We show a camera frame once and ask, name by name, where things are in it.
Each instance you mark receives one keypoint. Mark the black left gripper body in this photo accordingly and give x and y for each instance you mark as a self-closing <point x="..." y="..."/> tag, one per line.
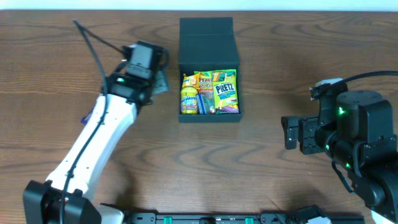
<point x="160" y="83"/>

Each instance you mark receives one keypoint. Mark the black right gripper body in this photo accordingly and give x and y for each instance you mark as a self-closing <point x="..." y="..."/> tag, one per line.
<point x="306" y="135"/>

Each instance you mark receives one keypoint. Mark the yellow Mentos gum bottle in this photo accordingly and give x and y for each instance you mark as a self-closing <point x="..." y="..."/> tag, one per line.
<point x="188" y="100"/>

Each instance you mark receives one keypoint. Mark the small orange candy packet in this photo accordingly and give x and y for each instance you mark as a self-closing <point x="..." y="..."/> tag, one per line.
<point x="191" y="81"/>

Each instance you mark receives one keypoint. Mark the blue Eclipse mints tin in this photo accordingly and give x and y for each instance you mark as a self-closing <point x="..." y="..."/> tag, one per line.
<point x="203" y="104"/>

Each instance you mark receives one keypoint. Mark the green Haribo gummy bag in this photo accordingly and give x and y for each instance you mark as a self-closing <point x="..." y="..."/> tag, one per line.
<point x="206" y="88"/>

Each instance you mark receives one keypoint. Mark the black gift box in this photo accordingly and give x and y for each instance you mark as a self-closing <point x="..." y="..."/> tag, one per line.
<point x="205" y="44"/>

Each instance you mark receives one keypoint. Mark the yellow green Pretz box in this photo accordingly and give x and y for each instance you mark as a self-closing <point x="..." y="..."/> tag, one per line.
<point x="225" y="91"/>

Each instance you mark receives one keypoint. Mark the dark blue snack bar wrapper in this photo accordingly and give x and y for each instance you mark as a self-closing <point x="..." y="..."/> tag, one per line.
<point x="87" y="117"/>

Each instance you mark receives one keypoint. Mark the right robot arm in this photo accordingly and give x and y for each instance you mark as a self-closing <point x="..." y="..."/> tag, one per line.
<point x="355" y="130"/>

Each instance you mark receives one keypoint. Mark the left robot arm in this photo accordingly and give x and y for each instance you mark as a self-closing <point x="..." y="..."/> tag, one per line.
<point x="67" y="194"/>

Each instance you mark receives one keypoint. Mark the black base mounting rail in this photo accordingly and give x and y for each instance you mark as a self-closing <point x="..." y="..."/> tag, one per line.
<point x="264" y="218"/>

